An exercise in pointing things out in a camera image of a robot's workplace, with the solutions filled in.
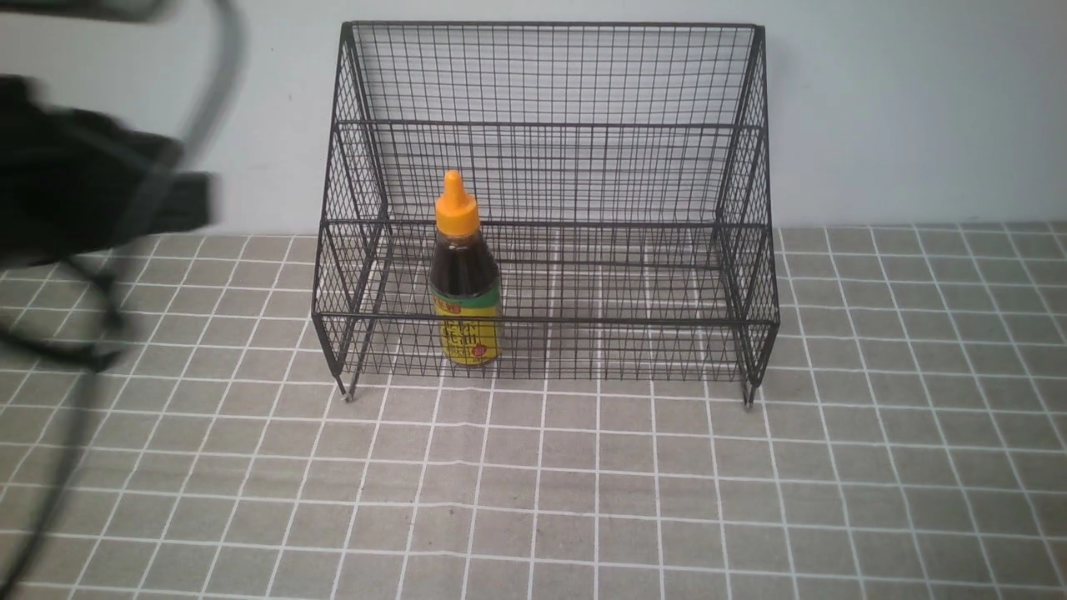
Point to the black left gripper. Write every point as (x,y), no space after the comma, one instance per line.
(69,177)

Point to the oyster sauce bottle yellow cap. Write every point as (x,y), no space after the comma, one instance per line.
(464,279)

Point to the grey checked tablecloth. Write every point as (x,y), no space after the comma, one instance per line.
(907,443)

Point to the black wire mesh shelf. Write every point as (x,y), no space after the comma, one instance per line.
(622,175)

